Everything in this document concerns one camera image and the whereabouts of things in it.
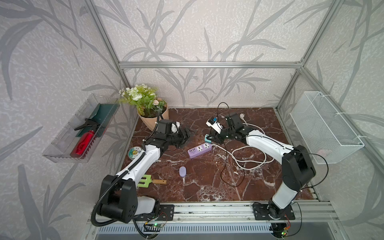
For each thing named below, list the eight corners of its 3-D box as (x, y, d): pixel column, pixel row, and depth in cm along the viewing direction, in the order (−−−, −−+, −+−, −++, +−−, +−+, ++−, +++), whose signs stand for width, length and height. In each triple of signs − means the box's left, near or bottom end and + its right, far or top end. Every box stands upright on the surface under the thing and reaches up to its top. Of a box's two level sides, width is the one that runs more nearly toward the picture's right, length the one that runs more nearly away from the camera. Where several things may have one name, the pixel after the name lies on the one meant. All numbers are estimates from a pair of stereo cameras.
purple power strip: (190, 159, 95) (189, 156, 92) (187, 152, 98) (187, 150, 95) (212, 150, 99) (212, 147, 96) (209, 144, 102) (209, 141, 99)
